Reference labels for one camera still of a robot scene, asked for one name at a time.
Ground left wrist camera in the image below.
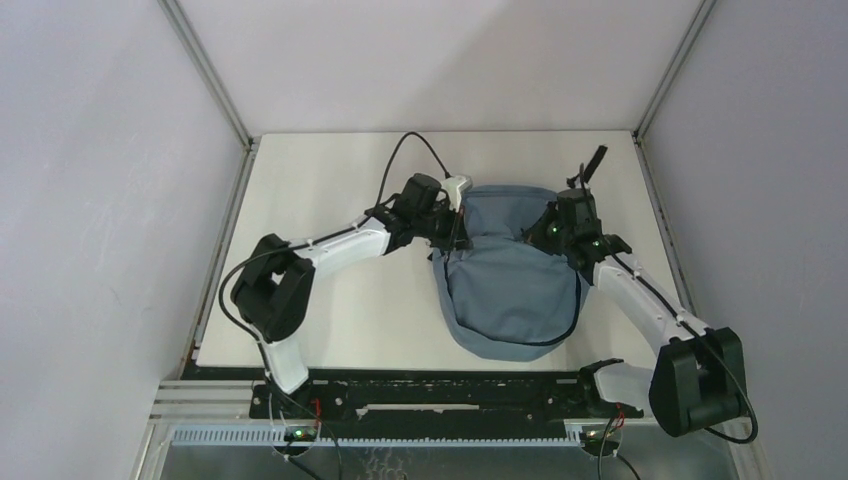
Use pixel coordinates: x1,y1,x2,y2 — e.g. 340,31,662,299
441,175,473,212

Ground left aluminium frame post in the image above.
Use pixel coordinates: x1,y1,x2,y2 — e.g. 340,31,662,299
158,0,254,150

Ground white slotted cable duct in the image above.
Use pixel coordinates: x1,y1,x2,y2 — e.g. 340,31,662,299
170,423,584,448

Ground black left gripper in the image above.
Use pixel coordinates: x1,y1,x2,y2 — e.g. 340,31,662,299
412,199,471,252

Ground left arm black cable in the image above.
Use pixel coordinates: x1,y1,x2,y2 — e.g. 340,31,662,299
217,131,453,399

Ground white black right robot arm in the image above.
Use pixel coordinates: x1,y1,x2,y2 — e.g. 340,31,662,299
523,188,756,437

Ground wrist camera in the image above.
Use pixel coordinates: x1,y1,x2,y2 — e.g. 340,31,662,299
556,189,596,226
441,175,473,212

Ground right aluminium frame post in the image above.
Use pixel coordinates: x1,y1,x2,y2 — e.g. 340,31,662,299
633,0,718,144

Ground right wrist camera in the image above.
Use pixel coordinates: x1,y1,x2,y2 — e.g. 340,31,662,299
556,189,596,226

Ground aluminium frame post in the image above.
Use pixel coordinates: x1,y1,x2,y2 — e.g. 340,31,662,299
633,0,718,144
158,0,254,150

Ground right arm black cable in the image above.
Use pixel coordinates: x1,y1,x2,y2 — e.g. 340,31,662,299
566,162,760,445

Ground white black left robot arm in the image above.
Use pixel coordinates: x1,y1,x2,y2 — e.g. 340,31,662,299
218,173,473,417

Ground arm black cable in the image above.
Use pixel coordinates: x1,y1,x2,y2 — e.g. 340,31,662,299
217,131,453,399
566,162,760,445

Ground blue student backpack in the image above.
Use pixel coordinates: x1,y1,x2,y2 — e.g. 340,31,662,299
429,184,591,362

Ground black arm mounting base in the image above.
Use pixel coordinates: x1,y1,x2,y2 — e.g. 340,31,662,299
249,369,645,442

